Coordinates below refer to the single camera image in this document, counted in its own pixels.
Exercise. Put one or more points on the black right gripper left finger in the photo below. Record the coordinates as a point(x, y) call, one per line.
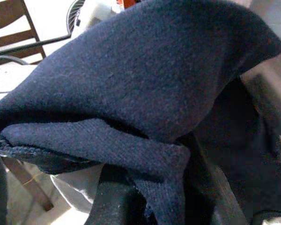
point(117, 206)

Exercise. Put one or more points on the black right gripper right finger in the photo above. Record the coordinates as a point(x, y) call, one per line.
point(220, 201)

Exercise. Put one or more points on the navy blue garment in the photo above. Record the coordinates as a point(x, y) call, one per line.
point(142, 70)

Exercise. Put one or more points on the large white garment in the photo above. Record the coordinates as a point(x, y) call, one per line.
point(72, 187)

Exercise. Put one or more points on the brown wooden furniture leg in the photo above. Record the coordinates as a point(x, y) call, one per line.
point(25, 181)

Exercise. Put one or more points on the grey standing fan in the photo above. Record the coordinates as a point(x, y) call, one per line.
point(71, 16)

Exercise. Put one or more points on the brown wooden chair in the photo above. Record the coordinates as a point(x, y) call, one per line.
point(7, 14)

